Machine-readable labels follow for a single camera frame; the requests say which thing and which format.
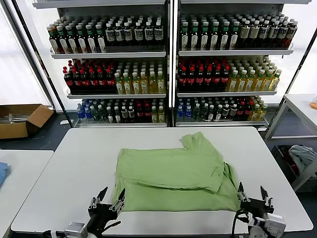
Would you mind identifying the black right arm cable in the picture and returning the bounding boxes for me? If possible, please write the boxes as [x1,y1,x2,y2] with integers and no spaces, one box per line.
[231,209,256,235]

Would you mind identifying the tea bottle green cap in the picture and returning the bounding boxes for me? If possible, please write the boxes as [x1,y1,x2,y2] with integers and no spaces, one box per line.
[180,22,190,50]
[49,25,61,54]
[66,24,79,54]
[57,24,70,54]
[211,21,221,50]
[76,24,89,53]
[190,21,200,50]
[200,21,211,50]
[221,21,231,50]
[230,21,240,49]
[95,23,107,53]
[86,23,98,53]

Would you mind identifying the dark storage bin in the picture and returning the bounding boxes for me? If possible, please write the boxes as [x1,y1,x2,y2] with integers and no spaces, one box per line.
[271,144,317,185]

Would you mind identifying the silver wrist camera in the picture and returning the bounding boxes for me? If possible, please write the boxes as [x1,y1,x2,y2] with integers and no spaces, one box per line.
[64,222,88,238]
[263,212,287,235]

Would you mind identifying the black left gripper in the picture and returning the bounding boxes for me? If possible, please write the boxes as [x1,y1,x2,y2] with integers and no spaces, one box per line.
[88,186,126,236]

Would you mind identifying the grey metal shelf rack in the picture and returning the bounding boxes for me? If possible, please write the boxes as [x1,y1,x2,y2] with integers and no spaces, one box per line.
[173,0,313,131]
[33,0,174,128]

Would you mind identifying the dark drink bottle beige label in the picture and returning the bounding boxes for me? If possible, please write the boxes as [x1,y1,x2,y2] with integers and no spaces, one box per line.
[249,20,260,49]
[240,20,251,49]

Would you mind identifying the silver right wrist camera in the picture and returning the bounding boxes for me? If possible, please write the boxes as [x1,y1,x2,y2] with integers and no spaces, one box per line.
[263,212,287,235]

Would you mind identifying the light grey crumpled cloth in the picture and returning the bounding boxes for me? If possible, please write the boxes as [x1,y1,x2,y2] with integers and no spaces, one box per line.
[288,145,317,179]

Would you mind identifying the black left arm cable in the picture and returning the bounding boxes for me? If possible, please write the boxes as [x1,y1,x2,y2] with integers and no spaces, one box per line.
[44,230,65,238]

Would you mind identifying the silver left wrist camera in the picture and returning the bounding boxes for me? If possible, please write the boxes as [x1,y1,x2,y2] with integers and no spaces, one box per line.
[64,222,88,238]

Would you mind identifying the silver metal parts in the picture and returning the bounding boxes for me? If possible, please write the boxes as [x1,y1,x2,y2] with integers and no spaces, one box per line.
[0,113,30,123]

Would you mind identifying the dark drink bottle white label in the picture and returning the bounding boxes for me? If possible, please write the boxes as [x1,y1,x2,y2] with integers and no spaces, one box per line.
[259,20,270,49]
[106,22,116,47]
[277,20,289,48]
[268,20,279,49]
[144,21,154,47]
[154,21,164,47]
[134,21,145,47]
[123,22,134,47]
[287,19,299,48]
[115,22,125,47]

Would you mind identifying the cola bottle red cap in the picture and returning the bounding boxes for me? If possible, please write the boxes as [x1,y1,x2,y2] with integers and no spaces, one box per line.
[80,68,90,92]
[204,65,213,92]
[106,68,116,92]
[187,65,196,92]
[144,103,152,122]
[244,101,253,120]
[237,101,245,120]
[212,65,222,92]
[195,65,205,92]
[63,66,74,92]
[221,65,230,92]
[97,68,107,92]
[136,103,145,122]
[178,65,188,92]
[89,68,99,92]
[72,68,82,92]

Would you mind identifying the brown cardboard box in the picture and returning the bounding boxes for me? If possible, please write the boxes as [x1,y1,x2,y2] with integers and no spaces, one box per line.
[0,103,55,139]

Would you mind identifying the blue folded cloth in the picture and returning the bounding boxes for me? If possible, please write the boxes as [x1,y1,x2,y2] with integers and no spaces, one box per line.
[0,161,10,189]

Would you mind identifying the white side table grey frame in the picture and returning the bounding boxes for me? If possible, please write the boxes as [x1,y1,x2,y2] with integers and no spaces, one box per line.
[264,93,317,193]

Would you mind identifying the red crumpled cloth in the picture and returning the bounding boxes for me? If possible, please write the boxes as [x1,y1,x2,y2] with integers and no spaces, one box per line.
[287,148,299,176]

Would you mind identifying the green polo shirt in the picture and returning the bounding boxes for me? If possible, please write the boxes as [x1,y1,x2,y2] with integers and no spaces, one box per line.
[110,131,242,213]

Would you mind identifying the black slanted pole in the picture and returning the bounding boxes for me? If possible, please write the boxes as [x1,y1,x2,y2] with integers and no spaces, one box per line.
[278,32,317,119]
[9,0,75,126]

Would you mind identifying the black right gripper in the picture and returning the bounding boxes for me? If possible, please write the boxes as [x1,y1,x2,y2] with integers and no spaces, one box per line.
[237,182,274,219]

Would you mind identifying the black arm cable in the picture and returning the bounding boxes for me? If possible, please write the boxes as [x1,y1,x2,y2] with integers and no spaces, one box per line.
[44,230,65,238]
[231,209,256,235]

